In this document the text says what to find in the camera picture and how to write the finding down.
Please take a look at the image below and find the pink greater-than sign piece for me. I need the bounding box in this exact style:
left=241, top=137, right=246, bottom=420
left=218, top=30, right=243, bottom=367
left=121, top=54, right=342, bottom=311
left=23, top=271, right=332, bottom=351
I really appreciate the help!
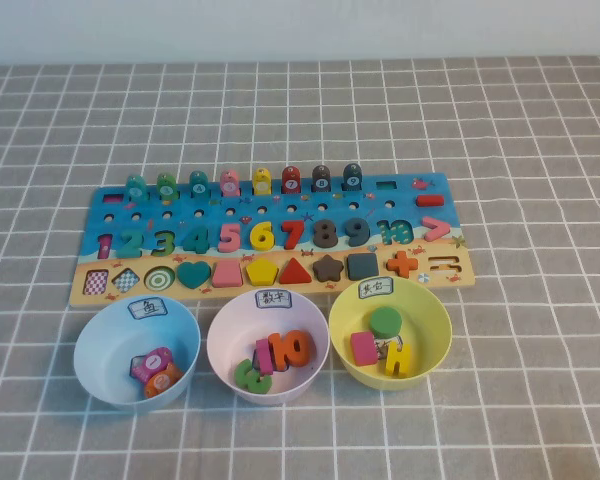
left=420, top=217, right=452, bottom=242

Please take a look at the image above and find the red number seven piece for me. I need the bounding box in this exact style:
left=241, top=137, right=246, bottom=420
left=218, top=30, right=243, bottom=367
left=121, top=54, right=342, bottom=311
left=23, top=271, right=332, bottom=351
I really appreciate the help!
left=279, top=219, right=309, bottom=250

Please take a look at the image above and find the purple number eight piece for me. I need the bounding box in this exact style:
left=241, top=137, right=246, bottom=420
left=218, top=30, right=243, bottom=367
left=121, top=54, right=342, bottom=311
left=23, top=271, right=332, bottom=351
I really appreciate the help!
left=313, top=218, right=339, bottom=249

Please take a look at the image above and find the red triangle piece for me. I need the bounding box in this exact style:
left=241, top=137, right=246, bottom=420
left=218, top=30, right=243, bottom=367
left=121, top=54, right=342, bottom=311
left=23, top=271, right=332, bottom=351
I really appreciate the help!
left=278, top=256, right=314, bottom=285

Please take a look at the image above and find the brown star piece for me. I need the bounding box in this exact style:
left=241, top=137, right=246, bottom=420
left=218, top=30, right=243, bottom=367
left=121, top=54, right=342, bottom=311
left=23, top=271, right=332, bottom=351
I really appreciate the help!
left=312, top=253, right=345, bottom=283

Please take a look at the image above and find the yellow number six piece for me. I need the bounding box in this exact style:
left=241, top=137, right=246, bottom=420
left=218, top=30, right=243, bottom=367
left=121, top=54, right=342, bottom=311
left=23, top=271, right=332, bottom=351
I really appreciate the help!
left=249, top=220, right=276, bottom=250

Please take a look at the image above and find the yellow pentagon piece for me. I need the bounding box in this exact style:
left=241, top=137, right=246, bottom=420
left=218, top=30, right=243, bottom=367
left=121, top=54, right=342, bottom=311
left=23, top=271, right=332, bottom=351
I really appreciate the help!
left=245, top=258, right=280, bottom=285

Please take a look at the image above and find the dark blue number nine piece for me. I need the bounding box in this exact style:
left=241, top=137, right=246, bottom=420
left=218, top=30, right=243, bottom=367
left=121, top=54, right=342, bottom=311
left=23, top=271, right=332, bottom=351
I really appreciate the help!
left=343, top=217, right=371, bottom=247

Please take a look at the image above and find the dark blue square piece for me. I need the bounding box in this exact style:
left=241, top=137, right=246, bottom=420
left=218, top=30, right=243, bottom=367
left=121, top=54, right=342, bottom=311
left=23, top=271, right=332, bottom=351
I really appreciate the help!
left=346, top=252, right=380, bottom=281

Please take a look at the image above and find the pink number five piece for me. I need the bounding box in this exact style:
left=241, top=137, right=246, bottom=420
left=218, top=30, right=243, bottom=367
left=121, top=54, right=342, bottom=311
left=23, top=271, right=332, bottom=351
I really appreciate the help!
left=217, top=222, right=242, bottom=254

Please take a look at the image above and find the pink trapezoid piece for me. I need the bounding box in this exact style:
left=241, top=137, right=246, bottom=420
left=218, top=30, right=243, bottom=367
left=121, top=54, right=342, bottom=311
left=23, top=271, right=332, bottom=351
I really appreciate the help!
left=211, top=259, right=246, bottom=289

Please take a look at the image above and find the teal number four piece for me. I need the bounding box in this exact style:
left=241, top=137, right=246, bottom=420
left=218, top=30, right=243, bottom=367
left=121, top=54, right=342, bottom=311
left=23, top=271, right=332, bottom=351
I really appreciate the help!
left=182, top=225, right=212, bottom=255

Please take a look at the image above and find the orange plus sign piece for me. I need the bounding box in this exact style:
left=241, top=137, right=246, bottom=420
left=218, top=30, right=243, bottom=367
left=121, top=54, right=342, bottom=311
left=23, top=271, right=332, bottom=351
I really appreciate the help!
left=385, top=251, right=419, bottom=278

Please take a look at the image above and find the wooden sea-print puzzle board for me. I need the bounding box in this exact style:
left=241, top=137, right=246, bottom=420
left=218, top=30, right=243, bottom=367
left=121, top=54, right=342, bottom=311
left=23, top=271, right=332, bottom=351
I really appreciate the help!
left=68, top=172, right=476, bottom=307

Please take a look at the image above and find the light pink plastic bowl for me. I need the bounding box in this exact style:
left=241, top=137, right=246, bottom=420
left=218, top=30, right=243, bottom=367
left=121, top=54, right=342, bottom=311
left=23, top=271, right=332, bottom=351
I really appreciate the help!
left=206, top=288, right=330, bottom=406

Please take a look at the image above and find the teal heart piece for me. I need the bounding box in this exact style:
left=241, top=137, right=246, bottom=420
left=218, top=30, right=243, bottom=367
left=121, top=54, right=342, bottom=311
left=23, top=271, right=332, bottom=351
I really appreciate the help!
left=175, top=260, right=212, bottom=290

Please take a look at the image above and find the orange number ten piece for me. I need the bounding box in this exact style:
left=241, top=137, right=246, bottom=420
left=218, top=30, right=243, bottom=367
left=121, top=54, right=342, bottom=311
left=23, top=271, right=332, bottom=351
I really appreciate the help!
left=268, top=329, right=315, bottom=370

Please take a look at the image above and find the green round disc piece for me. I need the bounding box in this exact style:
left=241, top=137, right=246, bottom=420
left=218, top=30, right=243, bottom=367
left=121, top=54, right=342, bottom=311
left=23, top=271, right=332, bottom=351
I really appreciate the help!
left=368, top=306, right=401, bottom=338

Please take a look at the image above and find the magenta number one piece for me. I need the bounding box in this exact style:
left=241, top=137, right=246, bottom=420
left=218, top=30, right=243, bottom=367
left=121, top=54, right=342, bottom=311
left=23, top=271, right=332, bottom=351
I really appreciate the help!
left=254, top=337, right=275, bottom=376

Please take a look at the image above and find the pink rectangle piece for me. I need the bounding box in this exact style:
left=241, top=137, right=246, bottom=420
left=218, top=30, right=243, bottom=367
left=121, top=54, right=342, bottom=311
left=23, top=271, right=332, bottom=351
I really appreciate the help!
left=349, top=331, right=380, bottom=367

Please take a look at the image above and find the yellow plastic bowl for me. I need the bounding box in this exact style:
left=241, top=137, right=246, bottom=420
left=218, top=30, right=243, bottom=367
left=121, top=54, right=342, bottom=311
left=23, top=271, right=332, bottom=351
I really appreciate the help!
left=328, top=277, right=453, bottom=391

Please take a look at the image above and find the green number three piece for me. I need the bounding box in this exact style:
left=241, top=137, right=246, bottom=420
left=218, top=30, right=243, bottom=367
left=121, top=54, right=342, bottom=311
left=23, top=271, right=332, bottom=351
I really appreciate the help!
left=234, top=358, right=274, bottom=395

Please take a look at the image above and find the teal number two piece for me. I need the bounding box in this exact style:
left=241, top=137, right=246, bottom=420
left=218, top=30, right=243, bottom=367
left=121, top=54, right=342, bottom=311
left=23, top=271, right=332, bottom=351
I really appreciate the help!
left=115, top=228, right=144, bottom=259

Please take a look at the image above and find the pink flat fish piece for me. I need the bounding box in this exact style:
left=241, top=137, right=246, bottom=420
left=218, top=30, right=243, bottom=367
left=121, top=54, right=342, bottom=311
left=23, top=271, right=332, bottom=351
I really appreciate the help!
left=131, top=347, right=174, bottom=384

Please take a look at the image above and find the orange flat fish piece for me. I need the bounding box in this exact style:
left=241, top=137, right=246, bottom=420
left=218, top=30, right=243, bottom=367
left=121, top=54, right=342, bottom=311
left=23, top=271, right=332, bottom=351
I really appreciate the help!
left=143, top=364, right=184, bottom=400

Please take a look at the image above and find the light blue plastic bowl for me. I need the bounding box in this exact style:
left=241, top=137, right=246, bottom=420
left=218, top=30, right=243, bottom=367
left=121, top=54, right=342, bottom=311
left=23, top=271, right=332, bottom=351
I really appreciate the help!
left=73, top=295, right=202, bottom=412

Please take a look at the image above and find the red fish peg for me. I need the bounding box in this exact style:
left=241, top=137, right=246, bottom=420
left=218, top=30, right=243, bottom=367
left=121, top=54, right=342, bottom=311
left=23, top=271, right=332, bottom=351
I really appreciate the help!
left=280, top=165, right=303, bottom=195

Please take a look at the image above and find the white handwritten paper label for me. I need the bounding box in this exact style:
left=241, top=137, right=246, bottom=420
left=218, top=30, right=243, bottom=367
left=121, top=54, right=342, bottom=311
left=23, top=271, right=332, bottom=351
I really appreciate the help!
left=255, top=289, right=294, bottom=308
left=358, top=279, right=394, bottom=297
left=127, top=297, right=170, bottom=319

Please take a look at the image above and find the brown fish peg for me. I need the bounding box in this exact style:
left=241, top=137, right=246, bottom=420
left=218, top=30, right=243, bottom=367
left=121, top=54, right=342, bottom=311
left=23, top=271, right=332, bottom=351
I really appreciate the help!
left=311, top=164, right=333, bottom=193

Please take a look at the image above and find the yellow fish peg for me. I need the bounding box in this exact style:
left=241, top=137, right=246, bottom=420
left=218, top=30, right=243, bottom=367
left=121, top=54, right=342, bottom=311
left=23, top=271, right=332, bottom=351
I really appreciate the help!
left=251, top=167, right=273, bottom=196

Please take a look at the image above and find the dark blue fish peg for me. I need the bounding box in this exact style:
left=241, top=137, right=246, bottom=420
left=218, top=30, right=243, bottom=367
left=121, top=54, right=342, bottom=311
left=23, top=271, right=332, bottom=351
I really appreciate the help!
left=341, top=162, right=364, bottom=192

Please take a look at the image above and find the pink fish peg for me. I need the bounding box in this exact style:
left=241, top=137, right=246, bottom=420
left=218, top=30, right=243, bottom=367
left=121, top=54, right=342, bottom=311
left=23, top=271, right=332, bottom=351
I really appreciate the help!
left=219, top=169, right=241, bottom=198

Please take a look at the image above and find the dark teal fish peg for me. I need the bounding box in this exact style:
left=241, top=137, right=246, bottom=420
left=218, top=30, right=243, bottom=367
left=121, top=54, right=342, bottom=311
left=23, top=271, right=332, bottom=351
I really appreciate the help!
left=188, top=170, right=210, bottom=199

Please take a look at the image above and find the green fish peg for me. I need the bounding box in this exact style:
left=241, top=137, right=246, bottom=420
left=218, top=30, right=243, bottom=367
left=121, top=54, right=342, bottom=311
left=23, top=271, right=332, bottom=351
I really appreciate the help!
left=155, top=172, right=179, bottom=202

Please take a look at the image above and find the yellow letter block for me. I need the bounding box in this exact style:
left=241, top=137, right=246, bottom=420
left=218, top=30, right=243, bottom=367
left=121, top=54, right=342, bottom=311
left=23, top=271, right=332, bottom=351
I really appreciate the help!
left=379, top=342, right=413, bottom=379

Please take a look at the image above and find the light teal fish peg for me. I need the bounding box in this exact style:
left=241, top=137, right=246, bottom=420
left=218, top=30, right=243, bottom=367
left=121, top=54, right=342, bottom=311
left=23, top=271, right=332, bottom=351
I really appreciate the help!
left=124, top=174, right=149, bottom=203

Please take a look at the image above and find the grey checked tablecloth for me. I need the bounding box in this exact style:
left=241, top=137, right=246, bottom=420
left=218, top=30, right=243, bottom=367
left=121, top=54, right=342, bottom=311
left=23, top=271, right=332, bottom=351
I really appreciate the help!
left=0, top=52, right=600, bottom=480

